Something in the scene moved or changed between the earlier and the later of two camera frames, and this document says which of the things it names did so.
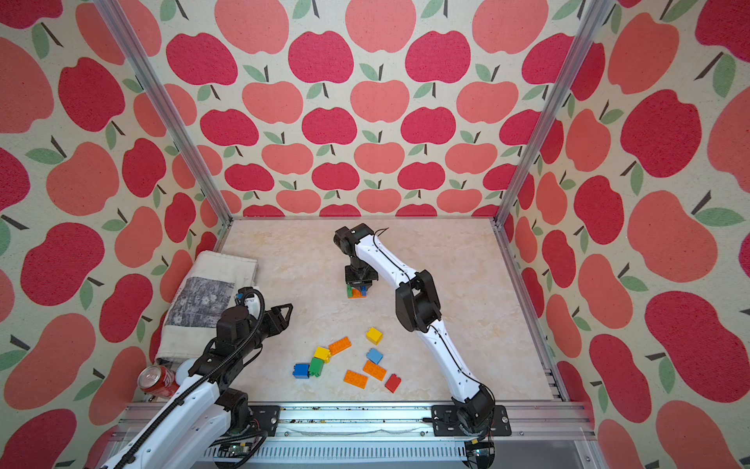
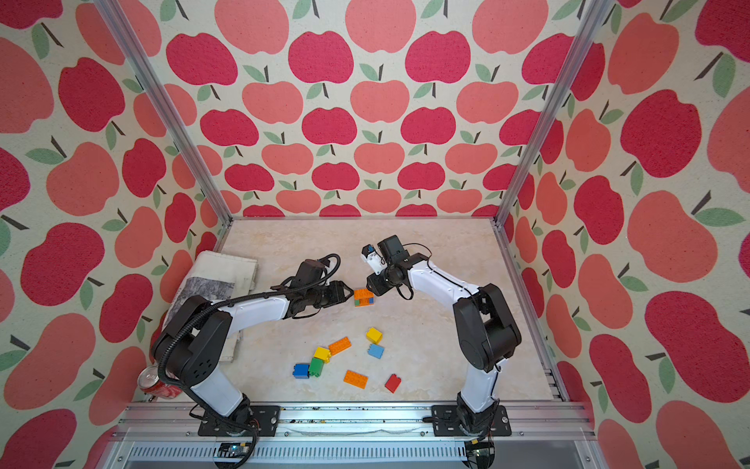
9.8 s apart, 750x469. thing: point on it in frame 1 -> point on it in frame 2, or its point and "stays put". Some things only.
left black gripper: x=270 y=319 -> x=339 y=296
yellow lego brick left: x=323 y=353 stays put
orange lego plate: x=374 y=370 -> x=362 y=294
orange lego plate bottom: x=355 y=379 stays put
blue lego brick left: x=301 y=370 stays put
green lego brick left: x=315 y=366 stays put
